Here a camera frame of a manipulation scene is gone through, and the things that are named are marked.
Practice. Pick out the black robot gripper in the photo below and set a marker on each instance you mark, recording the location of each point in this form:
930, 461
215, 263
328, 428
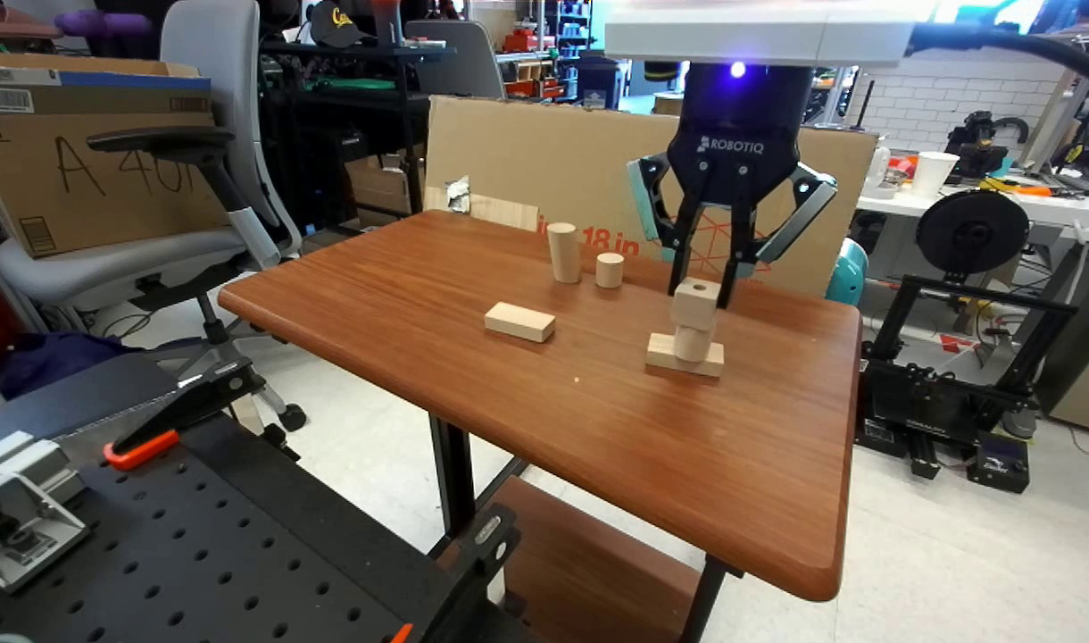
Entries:
732, 146

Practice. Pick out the wooden cube with hole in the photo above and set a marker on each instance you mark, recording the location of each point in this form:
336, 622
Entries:
695, 305

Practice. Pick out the flat wooden base block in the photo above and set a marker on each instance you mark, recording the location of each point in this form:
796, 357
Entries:
686, 356

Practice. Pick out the rectangular wooden block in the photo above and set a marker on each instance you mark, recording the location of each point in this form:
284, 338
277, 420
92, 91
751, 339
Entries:
521, 322

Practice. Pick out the short wooden cylinder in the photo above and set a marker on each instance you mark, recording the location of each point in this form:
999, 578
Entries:
608, 270

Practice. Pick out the tall wooden cylinder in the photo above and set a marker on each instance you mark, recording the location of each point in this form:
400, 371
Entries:
560, 236

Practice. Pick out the large cardboard panel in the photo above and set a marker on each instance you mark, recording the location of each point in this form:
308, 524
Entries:
534, 160

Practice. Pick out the black filament spool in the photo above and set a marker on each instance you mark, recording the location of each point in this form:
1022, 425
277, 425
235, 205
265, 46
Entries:
972, 228

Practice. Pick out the black 3D printer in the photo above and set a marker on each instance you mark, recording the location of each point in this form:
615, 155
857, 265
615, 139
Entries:
952, 376

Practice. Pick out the black table leg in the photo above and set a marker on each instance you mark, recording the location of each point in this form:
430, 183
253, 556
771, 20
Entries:
452, 455

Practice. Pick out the black orange clamp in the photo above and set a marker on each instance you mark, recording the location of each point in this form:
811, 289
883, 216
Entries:
190, 406

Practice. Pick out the grey office chair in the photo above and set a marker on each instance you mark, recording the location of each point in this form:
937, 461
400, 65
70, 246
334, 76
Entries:
222, 43

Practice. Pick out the black perforated workbench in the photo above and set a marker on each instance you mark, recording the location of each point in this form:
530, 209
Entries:
228, 540

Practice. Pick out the cardboard box with writing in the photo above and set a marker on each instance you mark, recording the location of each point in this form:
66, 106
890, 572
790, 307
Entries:
59, 190

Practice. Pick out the grey metal bracket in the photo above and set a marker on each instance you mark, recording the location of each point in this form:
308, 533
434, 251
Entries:
37, 482

